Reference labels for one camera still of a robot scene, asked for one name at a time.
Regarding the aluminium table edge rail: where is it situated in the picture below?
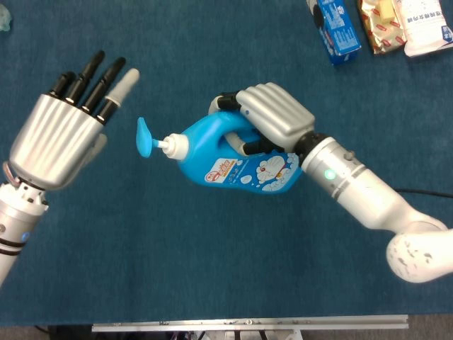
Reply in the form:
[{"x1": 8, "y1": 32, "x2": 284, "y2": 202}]
[{"x1": 91, "y1": 314, "x2": 410, "y2": 333}]

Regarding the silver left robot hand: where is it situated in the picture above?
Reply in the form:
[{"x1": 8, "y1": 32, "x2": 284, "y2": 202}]
[{"x1": 8, "y1": 50, "x2": 141, "y2": 192}]

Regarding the blue cookie box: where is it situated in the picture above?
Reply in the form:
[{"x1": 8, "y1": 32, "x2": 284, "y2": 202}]
[{"x1": 306, "y1": 0, "x2": 362, "y2": 67}]

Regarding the white printed paper package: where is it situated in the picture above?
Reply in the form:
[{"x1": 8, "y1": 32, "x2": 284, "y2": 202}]
[{"x1": 398, "y1": 0, "x2": 453, "y2": 57}]

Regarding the blue detergent pump bottle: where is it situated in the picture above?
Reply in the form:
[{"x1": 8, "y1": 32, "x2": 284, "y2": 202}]
[{"x1": 136, "y1": 110, "x2": 304, "y2": 196}]

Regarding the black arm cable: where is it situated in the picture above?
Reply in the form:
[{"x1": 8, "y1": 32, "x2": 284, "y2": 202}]
[{"x1": 394, "y1": 187, "x2": 453, "y2": 199}]

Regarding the yellow red snack package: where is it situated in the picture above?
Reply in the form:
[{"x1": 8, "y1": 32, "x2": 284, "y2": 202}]
[{"x1": 357, "y1": 0, "x2": 408, "y2": 55}]

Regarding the blue table cloth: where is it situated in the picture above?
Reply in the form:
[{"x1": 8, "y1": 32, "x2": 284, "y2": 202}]
[{"x1": 0, "y1": 0, "x2": 453, "y2": 327}]

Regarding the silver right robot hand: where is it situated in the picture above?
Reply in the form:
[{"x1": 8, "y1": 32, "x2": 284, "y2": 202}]
[{"x1": 208, "y1": 81, "x2": 316, "y2": 157}]

